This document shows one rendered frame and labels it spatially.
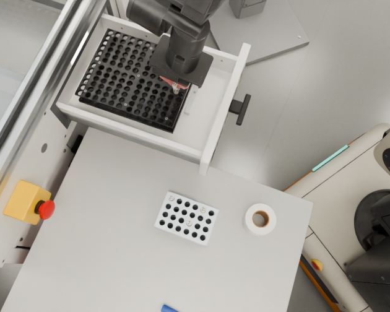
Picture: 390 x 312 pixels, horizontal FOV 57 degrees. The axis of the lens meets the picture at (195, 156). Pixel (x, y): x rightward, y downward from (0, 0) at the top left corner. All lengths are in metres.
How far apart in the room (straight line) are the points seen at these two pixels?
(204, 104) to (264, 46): 1.13
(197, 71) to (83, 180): 0.40
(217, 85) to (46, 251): 0.54
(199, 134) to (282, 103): 1.06
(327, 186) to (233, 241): 0.68
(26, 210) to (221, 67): 0.52
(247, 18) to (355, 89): 0.65
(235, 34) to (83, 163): 1.25
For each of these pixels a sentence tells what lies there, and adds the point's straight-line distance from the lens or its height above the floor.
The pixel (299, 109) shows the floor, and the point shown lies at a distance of 1.85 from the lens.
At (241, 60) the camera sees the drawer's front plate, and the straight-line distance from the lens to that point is 0.80.
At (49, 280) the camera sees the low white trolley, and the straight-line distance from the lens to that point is 0.89.
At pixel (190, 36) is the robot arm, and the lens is 0.57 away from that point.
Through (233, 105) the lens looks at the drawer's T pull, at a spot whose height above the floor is 0.91.
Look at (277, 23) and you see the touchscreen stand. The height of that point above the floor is 0.04.
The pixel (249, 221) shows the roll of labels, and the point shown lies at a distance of 0.82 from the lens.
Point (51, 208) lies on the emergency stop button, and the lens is 0.78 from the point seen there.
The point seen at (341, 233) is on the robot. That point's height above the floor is 0.28.
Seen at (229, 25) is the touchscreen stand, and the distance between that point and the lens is 1.98.
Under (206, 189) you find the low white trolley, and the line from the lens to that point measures 0.86.
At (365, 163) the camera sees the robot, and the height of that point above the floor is 0.28.
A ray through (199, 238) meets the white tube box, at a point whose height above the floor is 0.80.
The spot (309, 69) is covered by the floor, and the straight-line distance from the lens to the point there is 1.97.
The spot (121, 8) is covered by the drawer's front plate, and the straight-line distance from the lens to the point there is 0.96.
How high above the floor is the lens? 1.60
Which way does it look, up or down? 73 degrees down
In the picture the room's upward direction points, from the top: 6 degrees clockwise
